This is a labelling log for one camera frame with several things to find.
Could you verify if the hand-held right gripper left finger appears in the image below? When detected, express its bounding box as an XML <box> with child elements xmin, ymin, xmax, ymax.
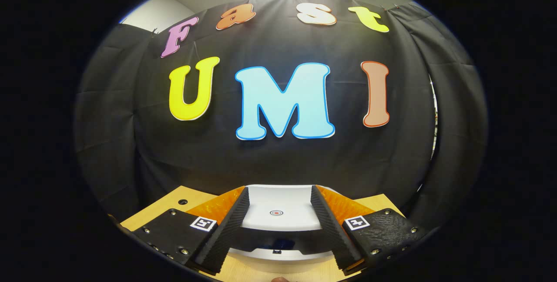
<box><xmin>130</xmin><ymin>186</ymin><xmax>251</xmax><ymax>275</ymax></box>

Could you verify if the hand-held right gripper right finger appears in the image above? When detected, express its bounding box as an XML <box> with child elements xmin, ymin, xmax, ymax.
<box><xmin>310</xmin><ymin>185</ymin><xmax>425</xmax><ymax>276</ymax></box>

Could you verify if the white desktop garbage bin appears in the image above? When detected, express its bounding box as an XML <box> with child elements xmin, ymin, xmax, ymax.
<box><xmin>226</xmin><ymin>185</ymin><xmax>338</xmax><ymax>274</ymax></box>

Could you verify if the wooden desktop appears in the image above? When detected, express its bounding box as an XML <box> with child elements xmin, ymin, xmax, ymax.
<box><xmin>120</xmin><ymin>186</ymin><xmax>405</xmax><ymax>282</ymax></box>

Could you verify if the black backdrop cloth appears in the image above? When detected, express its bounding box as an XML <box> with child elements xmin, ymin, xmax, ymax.
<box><xmin>74</xmin><ymin>0</ymin><xmax>488</xmax><ymax>230</ymax></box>

